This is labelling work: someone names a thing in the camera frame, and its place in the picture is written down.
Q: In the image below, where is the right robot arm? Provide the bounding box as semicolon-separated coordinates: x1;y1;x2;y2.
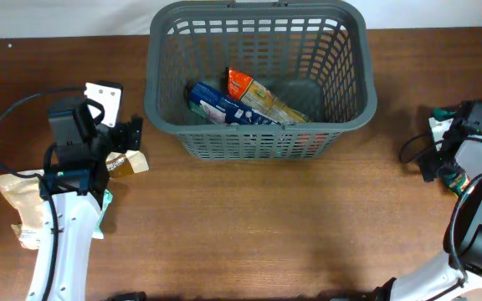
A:
368;99;482;301

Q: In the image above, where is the tan kraft paper pouch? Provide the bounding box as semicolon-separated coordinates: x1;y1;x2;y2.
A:
0;174;44;250

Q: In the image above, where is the brown white snack bag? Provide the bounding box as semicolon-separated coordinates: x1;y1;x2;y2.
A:
105;150;150;178

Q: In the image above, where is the blue tissue pack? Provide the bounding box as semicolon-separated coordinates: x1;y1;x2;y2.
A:
187;82;277;125

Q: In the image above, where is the orange spaghetti packet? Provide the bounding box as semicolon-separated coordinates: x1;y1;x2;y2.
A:
228;67;310;125

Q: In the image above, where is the left black cable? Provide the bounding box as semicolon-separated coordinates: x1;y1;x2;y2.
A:
0;86;87;301

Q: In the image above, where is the teal small packet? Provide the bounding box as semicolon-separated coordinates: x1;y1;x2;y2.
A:
92;190;113;240

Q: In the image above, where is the black cable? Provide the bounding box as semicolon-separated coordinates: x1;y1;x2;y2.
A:
398;131;482;289
0;86;87;301

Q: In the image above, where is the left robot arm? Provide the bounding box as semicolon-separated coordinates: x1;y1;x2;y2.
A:
27;97;142;300

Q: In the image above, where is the right black cable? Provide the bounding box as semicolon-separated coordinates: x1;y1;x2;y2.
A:
398;131;482;289

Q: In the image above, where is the green Nescafe coffee bag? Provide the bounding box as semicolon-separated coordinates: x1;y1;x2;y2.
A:
429;100;482;196

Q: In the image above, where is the grey plastic basket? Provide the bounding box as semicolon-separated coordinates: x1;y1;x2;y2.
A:
144;1;377;161

